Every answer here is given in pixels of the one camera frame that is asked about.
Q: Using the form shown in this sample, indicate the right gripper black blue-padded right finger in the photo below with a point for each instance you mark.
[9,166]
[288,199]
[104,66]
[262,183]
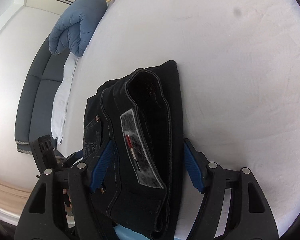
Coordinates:
[249,217]

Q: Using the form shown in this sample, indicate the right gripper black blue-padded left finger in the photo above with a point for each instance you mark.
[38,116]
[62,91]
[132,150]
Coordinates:
[44,215]

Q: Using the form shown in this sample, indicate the black denim pants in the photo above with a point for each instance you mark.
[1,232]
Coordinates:
[133,133]

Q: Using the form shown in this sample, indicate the person's left hand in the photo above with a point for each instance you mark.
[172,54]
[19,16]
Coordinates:
[67,203]

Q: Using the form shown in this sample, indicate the white pillow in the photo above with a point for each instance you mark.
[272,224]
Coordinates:
[60,102]

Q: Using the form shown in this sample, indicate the dark grey bed headboard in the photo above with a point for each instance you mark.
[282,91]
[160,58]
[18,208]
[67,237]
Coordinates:
[33,119]

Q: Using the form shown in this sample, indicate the rolled blue duvet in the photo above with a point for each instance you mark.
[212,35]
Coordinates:
[76,26]

